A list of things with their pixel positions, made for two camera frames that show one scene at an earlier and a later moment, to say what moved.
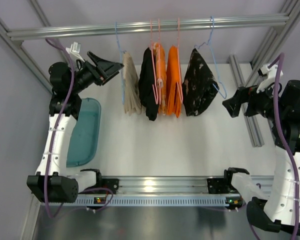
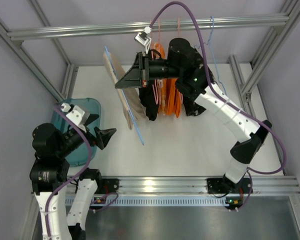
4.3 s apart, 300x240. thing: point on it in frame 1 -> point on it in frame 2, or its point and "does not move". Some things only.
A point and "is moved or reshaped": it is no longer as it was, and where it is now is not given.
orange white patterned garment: [161, 79] does not move
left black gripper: [98, 74] -> [96, 137]
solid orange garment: [174, 95] does not move
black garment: [146, 94] does not move
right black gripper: [243, 100] -> [142, 70]
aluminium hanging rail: [153, 27] does not move
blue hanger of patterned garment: [209, 41] does not move
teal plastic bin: [84, 140] does not move
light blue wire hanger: [121, 52] -> [125, 97]
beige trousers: [132, 101] is moved or reshaped
